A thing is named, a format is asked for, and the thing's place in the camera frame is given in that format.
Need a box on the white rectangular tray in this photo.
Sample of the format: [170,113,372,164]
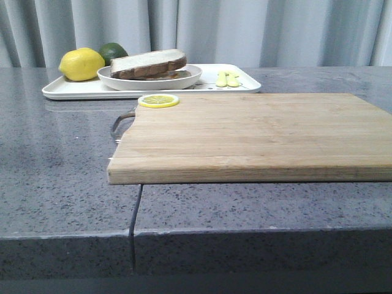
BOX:
[42,64,261,100]

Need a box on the green lime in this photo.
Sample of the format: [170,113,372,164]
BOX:
[99,42,128,66]

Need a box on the bread slice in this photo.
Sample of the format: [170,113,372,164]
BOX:
[110,49,187,80]
[135,70,192,81]

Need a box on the white round plate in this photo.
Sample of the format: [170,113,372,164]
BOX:
[97,64,203,91]

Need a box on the wooden cutting board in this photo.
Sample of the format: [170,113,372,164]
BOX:
[107,93,391,184]

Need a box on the metal cutting board handle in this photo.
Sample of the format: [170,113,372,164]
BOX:
[110,111,135,140]

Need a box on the grey curtain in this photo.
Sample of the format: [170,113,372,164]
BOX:
[1,1,391,67]

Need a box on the yellow lemon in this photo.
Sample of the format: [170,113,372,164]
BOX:
[58,48,105,81]

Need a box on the lemon slice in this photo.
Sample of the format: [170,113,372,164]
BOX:
[138,94,179,108]

